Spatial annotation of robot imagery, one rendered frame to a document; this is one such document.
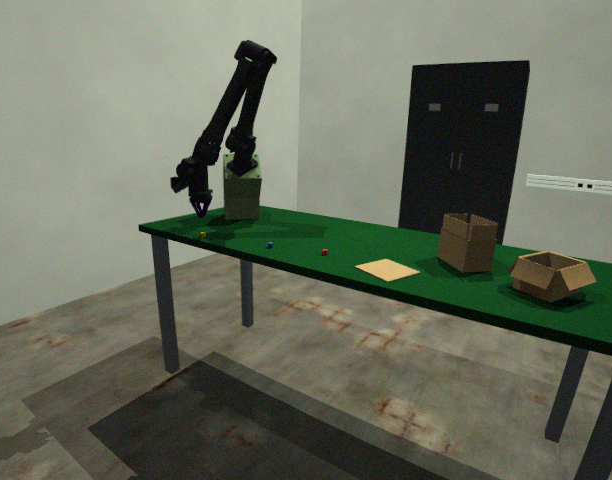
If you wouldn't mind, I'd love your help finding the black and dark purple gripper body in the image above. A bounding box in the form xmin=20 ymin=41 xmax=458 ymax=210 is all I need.
xmin=188 ymin=177 xmax=213 ymax=200

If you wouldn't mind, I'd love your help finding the beige flat mat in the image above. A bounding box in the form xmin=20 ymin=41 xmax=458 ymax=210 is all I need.
xmin=354 ymin=259 xmax=421 ymax=283

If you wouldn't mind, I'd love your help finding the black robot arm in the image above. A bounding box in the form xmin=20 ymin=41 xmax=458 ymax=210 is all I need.
xmin=170 ymin=40 xmax=277 ymax=193

